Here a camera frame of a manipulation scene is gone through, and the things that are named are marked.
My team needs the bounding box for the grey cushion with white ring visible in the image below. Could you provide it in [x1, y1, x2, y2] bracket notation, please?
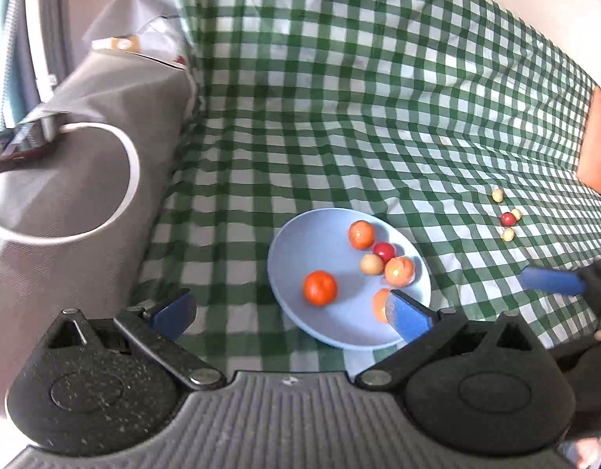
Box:
[0, 49, 200, 421]

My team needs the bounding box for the green checked cloth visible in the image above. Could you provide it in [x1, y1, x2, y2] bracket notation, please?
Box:
[129, 0, 601, 377]

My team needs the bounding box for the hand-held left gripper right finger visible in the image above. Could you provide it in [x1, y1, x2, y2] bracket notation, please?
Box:
[354, 289, 551, 392]

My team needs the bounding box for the teal striped curtain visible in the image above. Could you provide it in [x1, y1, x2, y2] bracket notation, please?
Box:
[0, 0, 28, 132]

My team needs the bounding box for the dark patterned strap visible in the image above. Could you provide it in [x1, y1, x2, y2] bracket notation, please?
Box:
[0, 116, 58, 169]

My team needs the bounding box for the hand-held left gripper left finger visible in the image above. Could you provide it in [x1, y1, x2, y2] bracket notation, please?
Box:
[44, 288, 228, 392]

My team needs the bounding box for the deep orange tomato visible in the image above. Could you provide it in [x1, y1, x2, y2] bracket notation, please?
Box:
[303, 270, 339, 307]

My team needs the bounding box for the grey metal frame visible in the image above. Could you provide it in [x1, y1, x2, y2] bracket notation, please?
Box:
[23, 0, 71, 140]

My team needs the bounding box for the light blue plate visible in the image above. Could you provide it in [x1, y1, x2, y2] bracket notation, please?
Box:
[267, 208, 432, 351]

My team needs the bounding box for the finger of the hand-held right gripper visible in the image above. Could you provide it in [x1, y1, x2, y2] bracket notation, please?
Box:
[519, 258, 601, 300]

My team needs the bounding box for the orange cushion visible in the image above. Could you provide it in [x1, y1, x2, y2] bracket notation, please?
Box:
[576, 85, 601, 201]

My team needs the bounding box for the light grey printed cloth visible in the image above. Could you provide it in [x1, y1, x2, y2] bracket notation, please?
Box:
[84, 0, 194, 70]

